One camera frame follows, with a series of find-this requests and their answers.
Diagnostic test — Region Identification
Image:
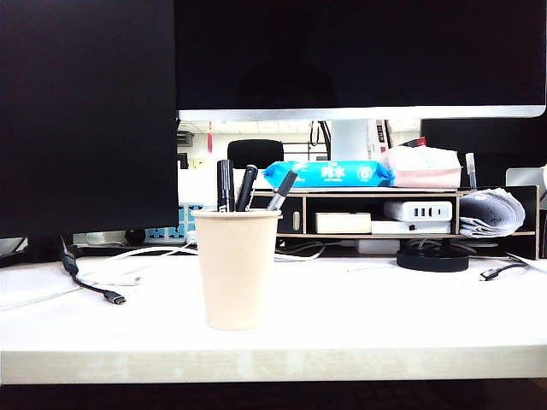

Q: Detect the black cable grey connector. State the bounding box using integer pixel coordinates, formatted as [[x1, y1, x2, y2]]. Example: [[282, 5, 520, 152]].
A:
[[59, 233, 128, 306]]

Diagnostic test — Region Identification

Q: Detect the white monitor stand column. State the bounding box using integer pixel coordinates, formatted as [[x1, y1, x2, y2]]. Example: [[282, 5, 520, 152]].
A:
[[330, 119, 370, 162]]

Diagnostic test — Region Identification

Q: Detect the short black cable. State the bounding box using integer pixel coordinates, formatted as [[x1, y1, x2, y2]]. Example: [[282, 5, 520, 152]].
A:
[[479, 261, 527, 282]]

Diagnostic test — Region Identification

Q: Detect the slim black marker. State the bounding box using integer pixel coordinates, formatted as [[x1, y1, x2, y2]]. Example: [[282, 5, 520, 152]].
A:
[[235, 164, 259, 213]]

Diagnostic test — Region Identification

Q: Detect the black hanging cable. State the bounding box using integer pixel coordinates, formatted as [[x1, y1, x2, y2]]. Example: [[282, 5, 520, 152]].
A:
[[309, 120, 332, 160]]

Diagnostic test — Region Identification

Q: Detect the pink tissue pack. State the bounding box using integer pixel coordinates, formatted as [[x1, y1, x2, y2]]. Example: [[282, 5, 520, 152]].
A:
[[379, 144, 463, 189]]

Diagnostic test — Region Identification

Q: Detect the cream rectangular box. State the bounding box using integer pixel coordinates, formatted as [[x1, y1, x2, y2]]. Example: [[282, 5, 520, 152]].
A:
[[315, 211, 373, 235]]

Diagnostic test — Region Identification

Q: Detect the beige paper cup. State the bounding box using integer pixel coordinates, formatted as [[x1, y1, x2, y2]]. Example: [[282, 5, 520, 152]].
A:
[[191, 208, 283, 331]]

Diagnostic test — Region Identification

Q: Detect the thick black marker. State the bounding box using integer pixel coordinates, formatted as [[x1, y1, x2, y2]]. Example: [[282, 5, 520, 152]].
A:
[[216, 159, 236, 214]]

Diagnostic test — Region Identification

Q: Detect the black wooden desk shelf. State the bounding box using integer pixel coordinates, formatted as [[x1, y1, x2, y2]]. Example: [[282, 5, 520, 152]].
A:
[[237, 184, 540, 261]]

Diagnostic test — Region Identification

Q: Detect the white multi-port charger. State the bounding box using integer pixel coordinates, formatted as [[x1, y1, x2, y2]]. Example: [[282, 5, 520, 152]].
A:
[[383, 200, 453, 223]]

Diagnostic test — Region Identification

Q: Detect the black office chair back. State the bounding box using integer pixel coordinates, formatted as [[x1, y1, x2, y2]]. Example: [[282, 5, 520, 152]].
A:
[[226, 138, 285, 170]]

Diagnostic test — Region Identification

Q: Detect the white paper corner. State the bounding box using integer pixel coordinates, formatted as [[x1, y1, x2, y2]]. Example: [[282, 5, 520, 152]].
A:
[[506, 251, 547, 275]]

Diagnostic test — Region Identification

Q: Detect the silver-edged monitor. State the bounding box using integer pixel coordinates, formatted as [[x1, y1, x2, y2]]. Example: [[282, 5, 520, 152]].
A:
[[174, 0, 547, 123]]

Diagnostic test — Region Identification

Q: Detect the grey capped marker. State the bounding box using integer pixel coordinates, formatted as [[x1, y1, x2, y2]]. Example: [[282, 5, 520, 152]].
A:
[[267, 169, 299, 212]]

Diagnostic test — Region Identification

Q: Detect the white power adapter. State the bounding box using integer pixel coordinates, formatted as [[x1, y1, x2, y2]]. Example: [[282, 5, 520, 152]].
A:
[[356, 238, 402, 256]]

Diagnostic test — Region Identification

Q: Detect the black round base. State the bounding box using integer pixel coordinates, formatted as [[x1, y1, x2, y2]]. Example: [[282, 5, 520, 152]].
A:
[[396, 249, 471, 273]]

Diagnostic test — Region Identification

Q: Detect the flat white box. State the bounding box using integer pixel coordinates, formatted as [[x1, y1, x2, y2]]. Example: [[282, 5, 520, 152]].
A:
[[370, 220, 452, 235]]

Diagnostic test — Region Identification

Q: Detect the rolled printed paper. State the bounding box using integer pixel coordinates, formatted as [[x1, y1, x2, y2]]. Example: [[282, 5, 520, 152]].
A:
[[458, 189, 526, 239]]

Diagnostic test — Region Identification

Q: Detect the blue wet wipes pack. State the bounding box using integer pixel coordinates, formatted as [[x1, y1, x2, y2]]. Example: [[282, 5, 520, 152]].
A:
[[262, 160, 397, 189]]

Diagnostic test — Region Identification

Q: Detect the white rounded device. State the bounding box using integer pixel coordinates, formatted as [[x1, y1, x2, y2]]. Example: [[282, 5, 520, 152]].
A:
[[505, 163, 547, 190]]

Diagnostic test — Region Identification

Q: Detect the clear capped pen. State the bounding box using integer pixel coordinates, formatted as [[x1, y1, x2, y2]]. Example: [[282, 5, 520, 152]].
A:
[[464, 152, 479, 190]]

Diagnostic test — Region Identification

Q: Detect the thin white cable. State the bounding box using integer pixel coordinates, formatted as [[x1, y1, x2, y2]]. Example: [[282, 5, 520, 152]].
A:
[[0, 284, 85, 312]]

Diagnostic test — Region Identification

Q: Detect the white blue power strip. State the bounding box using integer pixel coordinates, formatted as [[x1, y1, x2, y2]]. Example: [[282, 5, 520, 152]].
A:
[[144, 203, 200, 245]]

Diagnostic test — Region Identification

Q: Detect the large black monitor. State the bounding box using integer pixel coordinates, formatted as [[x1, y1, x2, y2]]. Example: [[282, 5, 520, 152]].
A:
[[0, 0, 180, 239]]

